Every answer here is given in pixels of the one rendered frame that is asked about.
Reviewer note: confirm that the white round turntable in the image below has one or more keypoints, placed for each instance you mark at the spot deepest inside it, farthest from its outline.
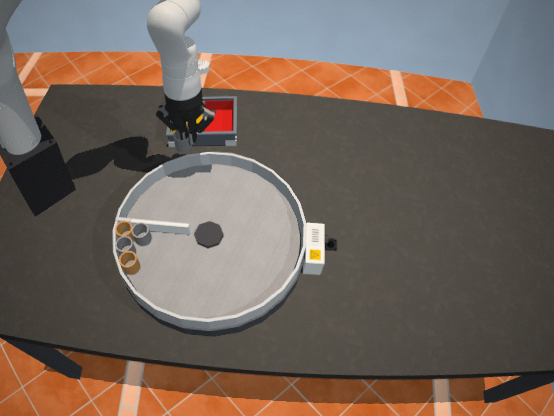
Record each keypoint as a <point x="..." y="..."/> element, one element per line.
<point x="224" y="239"/>

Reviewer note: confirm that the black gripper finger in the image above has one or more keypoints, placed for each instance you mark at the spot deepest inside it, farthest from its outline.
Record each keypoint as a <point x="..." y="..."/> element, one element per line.
<point x="208" y="118"/>
<point x="165" y="117"/>

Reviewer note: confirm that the grey metal sleeve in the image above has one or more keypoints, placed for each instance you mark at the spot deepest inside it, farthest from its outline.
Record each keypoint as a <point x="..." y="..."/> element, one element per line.
<point x="181" y="145"/>
<point x="141" y="228"/>
<point x="124" y="241"/>

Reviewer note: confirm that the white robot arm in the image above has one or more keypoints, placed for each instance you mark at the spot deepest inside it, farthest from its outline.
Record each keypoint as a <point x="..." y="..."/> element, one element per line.
<point x="167" y="23"/>

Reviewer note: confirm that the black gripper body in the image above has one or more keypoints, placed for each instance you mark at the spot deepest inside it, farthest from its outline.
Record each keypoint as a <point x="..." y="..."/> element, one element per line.
<point x="194" y="105"/>

